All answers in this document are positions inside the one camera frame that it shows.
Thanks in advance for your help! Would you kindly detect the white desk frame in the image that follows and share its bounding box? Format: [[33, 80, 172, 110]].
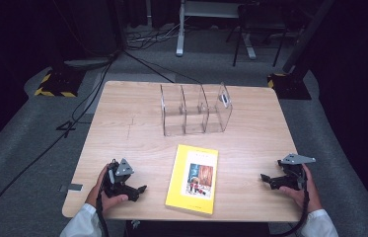
[[175, 0, 258, 60]]

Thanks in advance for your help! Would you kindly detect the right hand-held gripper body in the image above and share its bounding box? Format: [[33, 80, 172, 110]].
[[277, 153, 317, 191]]

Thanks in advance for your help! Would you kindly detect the thin black floor cable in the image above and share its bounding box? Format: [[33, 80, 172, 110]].
[[122, 48, 202, 85]]

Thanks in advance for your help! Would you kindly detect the person's right hand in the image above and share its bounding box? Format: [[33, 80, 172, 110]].
[[278, 164, 324, 213]]

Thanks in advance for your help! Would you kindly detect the black chair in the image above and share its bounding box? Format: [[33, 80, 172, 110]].
[[225, 2, 304, 68]]

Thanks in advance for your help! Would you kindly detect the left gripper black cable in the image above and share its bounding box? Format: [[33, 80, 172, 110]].
[[95, 191, 110, 237]]

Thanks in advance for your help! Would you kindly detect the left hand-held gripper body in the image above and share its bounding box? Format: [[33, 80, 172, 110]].
[[102, 158, 135, 198]]

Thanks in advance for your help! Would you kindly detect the yellow book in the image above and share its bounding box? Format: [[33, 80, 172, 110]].
[[165, 143, 219, 216]]

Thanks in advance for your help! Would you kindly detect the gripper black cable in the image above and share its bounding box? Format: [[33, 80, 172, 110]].
[[95, 191, 110, 237], [269, 164, 311, 237]]

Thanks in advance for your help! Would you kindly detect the person's left hand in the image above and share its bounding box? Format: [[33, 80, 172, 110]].
[[85, 164, 129, 218]]

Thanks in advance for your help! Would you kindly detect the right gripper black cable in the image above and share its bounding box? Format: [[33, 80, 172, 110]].
[[269, 164, 311, 237]]

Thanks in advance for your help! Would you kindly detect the clear acrylic book rack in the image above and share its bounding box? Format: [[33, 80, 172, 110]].
[[160, 82, 234, 137]]

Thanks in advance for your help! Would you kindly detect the black yellow-striped stand base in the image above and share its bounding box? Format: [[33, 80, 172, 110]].
[[34, 67, 86, 98], [266, 72, 313, 101]]

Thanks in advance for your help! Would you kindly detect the slanted dark metal pole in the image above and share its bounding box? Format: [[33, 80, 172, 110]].
[[281, 0, 337, 74]]

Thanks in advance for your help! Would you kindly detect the bundle of floor cables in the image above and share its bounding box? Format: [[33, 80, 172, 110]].
[[126, 22, 185, 51]]

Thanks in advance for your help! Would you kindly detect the long black floor cable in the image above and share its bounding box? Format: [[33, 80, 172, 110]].
[[0, 53, 118, 236]]

